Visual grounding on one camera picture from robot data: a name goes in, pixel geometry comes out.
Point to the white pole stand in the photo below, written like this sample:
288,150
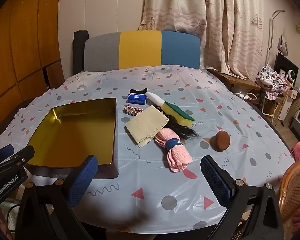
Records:
270,37

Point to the grey yellow blue chair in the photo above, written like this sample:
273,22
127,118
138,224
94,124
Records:
140,50

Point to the brown powder puff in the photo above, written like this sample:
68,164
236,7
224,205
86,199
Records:
221,141

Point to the pile of clothes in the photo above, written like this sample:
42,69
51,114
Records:
270,80

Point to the gold metal tray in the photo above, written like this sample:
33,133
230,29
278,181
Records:
77,135

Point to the printed beige curtain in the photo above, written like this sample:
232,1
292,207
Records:
215,17

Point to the patterned plastic tablecloth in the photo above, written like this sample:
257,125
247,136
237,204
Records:
150,170

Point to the white sponge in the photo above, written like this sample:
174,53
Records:
153,97

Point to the clothes iron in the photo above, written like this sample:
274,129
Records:
283,43

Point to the wooden wardrobe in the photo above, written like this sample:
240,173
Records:
20,42

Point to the pink towel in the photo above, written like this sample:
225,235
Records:
177,157

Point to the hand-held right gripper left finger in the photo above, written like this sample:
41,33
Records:
82,180

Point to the beige cloth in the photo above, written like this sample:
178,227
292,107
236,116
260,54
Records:
147,125

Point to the rattan chair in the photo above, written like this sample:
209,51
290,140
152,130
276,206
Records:
295,187

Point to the white round fan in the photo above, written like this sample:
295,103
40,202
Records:
291,76

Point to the wooden shelf unit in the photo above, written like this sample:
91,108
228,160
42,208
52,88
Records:
293,105

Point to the blue tissue pack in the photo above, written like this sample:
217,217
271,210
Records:
137,98

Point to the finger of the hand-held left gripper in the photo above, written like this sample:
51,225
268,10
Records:
2,152
25,153

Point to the black monitor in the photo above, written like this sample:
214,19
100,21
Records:
281,62

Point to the yellow green scouring sponge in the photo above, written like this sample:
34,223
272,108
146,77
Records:
177,112

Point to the pink satin scrunchie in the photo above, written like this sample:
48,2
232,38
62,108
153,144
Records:
133,110

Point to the black scrunchie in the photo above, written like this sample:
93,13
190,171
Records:
137,90

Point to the wooden side table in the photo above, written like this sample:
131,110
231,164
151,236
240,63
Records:
230,78

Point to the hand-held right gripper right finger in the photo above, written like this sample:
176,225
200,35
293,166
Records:
215,180

